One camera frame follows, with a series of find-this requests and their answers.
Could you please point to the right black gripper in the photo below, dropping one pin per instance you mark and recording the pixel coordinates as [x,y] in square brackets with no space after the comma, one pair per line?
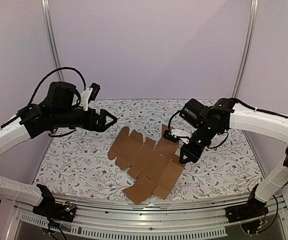
[192,149]

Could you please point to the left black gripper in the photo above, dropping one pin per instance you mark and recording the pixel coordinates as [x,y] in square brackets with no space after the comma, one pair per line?
[92,126]

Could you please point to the brown cardboard box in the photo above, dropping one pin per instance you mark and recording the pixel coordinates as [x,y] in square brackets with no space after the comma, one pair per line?
[154,165]

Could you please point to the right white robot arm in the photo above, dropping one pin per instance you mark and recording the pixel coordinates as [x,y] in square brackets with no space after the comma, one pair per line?
[232,113]

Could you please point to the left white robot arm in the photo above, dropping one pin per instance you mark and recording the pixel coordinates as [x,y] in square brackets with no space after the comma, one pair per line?
[63,107]

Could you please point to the floral patterned table mat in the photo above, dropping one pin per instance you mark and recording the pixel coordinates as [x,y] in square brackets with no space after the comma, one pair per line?
[78,164]

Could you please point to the perforated metal strip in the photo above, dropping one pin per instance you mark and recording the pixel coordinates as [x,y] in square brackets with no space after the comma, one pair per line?
[135,224]

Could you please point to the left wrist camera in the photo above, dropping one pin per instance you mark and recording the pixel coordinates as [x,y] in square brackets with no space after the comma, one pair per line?
[89,94]

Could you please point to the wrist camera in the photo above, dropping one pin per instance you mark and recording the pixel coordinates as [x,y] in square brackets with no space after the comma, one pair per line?
[175,135]
[89,94]

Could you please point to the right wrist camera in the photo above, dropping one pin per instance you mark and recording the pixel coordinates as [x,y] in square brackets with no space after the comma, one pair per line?
[175,135]

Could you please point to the left aluminium corner post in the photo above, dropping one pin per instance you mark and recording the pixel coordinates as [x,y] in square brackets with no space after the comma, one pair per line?
[46,11]

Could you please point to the aluminium corner post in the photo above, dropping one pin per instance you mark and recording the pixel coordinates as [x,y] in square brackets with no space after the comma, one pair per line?
[46,11]
[254,4]

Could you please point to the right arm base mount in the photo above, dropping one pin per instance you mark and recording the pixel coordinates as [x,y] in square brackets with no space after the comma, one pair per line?
[251,209]

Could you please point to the aluminium front rail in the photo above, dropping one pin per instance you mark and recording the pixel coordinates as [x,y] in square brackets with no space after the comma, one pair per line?
[204,205]

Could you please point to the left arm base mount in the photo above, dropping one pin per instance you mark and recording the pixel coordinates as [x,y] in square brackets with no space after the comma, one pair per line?
[64,211]

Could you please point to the right aluminium corner post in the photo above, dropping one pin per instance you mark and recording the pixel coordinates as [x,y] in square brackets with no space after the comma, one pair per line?
[254,4]

